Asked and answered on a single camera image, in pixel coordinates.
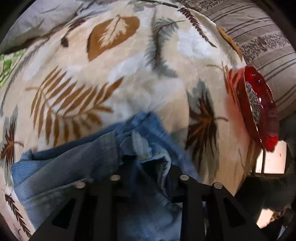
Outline beige leaf print blanket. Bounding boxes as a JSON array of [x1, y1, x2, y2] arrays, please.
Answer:
[[1, 1, 258, 240]]

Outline striped beige pillow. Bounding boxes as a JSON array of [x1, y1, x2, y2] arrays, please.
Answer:
[[181, 0, 295, 120]]

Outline green patterned quilt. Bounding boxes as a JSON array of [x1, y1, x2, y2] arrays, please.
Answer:
[[0, 49, 27, 88]]

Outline sunflower seeds pile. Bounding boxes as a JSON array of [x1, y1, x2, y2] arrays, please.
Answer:
[[245, 82, 262, 125]]

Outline blue denim jeans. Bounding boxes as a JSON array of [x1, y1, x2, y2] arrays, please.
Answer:
[[12, 113, 198, 240]]

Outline grey pillow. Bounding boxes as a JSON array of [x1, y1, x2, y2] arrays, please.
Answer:
[[1, 1, 110, 54]]

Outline red glass dish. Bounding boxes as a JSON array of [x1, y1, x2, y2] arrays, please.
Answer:
[[237, 66, 279, 152]]

